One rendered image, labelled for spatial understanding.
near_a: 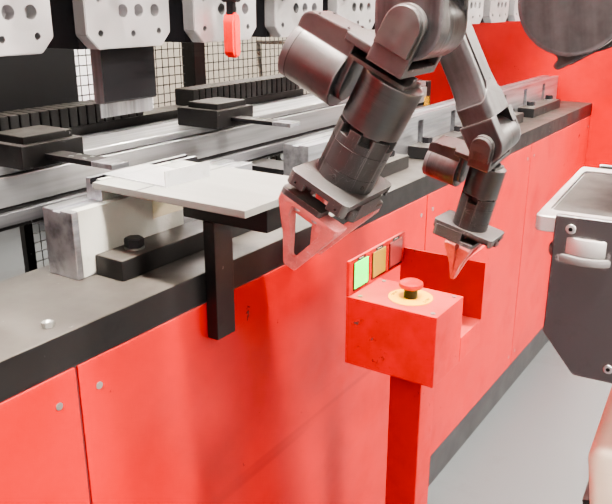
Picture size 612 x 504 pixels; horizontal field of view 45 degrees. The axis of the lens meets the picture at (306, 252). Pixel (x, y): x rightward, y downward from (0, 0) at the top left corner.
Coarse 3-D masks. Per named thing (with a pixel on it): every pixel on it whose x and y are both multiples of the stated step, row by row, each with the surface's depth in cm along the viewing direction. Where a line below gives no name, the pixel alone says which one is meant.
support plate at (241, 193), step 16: (224, 176) 105; (240, 176) 105; (256, 176) 105; (272, 176) 105; (288, 176) 105; (112, 192) 100; (128, 192) 98; (144, 192) 96; (160, 192) 96; (176, 192) 96; (192, 192) 96; (208, 192) 96; (224, 192) 96; (240, 192) 96; (256, 192) 96; (272, 192) 96; (192, 208) 92; (208, 208) 91; (224, 208) 89; (240, 208) 89; (256, 208) 89
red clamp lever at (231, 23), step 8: (224, 0) 110; (232, 0) 109; (240, 0) 110; (232, 8) 110; (224, 16) 111; (232, 16) 110; (224, 24) 111; (232, 24) 110; (224, 32) 112; (232, 32) 111; (224, 40) 112; (232, 40) 111; (224, 48) 113; (232, 48) 112; (232, 56) 113
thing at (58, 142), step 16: (32, 128) 122; (48, 128) 122; (64, 128) 122; (0, 144) 116; (16, 144) 115; (32, 144) 116; (48, 144) 118; (64, 144) 120; (80, 144) 123; (0, 160) 117; (16, 160) 115; (32, 160) 116; (48, 160) 118; (64, 160) 115; (80, 160) 113; (96, 160) 113; (112, 160) 113
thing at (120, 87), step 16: (128, 48) 103; (144, 48) 106; (96, 64) 100; (112, 64) 102; (128, 64) 104; (144, 64) 106; (96, 80) 101; (112, 80) 102; (128, 80) 104; (144, 80) 107; (96, 96) 102; (112, 96) 103; (128, 96) 105; (144, 96) 107; (112, 112) 104; (128, 112) 107
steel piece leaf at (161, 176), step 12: (156, 168) 109; (168, 168) 109; (180, 168) 100; (192, 168) 102; (204, 168) 103; (132, 180) 102; (144, 180) 101; (156, 180) 101; (168, 180) 98; (180, 180) 100; (192, 180) 102
